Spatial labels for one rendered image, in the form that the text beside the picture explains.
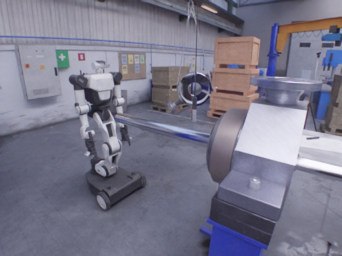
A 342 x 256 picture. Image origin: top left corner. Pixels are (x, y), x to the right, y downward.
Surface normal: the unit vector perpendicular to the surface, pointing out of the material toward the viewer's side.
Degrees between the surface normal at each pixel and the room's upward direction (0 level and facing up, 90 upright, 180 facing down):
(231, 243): 90
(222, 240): 90
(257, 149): 45
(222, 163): 89
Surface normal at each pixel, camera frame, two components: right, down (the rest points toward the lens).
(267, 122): -0.42, -0.48
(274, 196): 0.00, -0.95
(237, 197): -0.60, 0.26
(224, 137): -0.51, -0.29
